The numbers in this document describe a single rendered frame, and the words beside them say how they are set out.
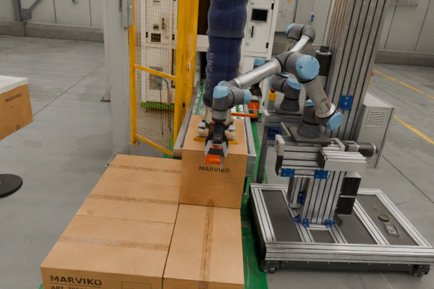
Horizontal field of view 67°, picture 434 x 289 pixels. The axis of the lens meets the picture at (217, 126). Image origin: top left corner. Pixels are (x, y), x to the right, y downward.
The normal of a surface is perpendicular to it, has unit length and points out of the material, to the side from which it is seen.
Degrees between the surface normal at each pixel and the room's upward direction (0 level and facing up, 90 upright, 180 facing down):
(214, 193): 90
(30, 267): 0
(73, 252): 0
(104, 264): 0
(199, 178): 90
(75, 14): 90
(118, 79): 90
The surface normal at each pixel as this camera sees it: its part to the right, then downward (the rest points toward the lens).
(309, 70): 0.37, 0.29
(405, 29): 0.05, 0.39
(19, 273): 0.08, -0.92
